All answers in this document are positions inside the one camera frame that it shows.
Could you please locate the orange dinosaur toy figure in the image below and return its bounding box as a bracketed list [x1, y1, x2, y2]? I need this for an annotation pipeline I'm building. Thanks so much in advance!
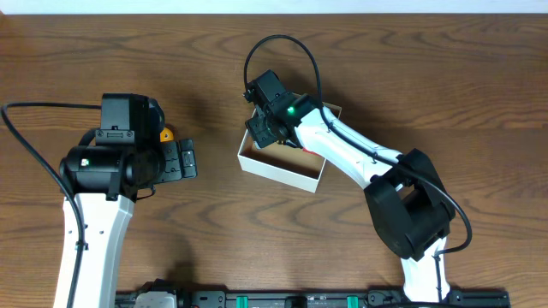
[160, 127, 175, 143]

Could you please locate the red toy fire truck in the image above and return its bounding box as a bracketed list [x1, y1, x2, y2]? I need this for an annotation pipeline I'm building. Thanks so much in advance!
[302, 148, 320, 156]

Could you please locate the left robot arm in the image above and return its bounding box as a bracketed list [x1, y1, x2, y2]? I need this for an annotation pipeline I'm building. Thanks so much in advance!
[54, 93, 198, 307]

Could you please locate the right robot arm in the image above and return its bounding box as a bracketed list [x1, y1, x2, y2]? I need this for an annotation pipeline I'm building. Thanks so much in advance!
[243, 70, 456, 303]

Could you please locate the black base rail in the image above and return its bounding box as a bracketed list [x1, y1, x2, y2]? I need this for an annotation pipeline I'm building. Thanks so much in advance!
[114, 280, 511, 308]

